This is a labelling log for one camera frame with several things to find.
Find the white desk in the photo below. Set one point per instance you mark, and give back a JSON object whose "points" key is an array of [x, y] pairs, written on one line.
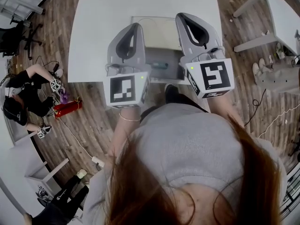
{"points": [[58, 170]]}

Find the white power strip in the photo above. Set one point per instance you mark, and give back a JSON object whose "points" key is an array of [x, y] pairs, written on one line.
{"points": [[97, 160]]}

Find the person's left forearm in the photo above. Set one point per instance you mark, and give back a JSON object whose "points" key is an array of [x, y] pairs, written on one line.
{"points": [[124, 130]]}

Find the white table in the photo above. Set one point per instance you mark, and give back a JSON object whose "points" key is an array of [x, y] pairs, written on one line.
{"points": [[283, 8], [98, 32]]}

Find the teal handled tool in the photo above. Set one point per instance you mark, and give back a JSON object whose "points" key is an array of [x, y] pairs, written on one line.
{"points": [[159, 65]]}

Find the grey drawer box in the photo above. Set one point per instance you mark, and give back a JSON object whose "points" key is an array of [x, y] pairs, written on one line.
{"points": [[159, 36]]}

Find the purple cloth object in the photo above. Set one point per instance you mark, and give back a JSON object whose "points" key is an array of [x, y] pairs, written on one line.
{"points": [[63, 97]]}

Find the person's black trousers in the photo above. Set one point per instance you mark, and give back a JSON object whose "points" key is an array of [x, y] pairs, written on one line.
{"points": [[185, 101]]}

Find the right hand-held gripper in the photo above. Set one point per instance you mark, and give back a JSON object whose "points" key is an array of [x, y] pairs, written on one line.
{"points": [[213, 76]]}

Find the person's grey sweater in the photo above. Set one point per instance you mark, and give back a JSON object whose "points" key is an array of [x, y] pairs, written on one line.
{"points": [[187, 137]]}

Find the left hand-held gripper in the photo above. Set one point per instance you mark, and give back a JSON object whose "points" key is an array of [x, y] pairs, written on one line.
{"points": [[122, 90]]}

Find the white shelf unit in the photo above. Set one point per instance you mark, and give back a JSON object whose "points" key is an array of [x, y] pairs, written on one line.
{"points": [[16, 6]]}

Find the black office chair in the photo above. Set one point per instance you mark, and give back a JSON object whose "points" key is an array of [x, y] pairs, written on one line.
{"points": [[9, 41]]}

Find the person's right shoe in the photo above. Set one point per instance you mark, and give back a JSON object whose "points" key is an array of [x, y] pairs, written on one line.
{"points": [[172, 91]]}

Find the person's right forearm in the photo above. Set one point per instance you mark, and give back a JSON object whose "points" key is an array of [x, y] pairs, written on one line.
{"points": [[220, 109]]}

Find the white desk frame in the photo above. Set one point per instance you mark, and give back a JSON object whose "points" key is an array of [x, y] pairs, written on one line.
{"points": [[21, 135]]}

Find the red fire extinguisher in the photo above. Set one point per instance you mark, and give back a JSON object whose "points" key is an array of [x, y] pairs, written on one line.
{"points": [[69, 108]]}

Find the grey hand-held gripper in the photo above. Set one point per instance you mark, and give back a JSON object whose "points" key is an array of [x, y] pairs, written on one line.
{"points": [[42, 191]]}

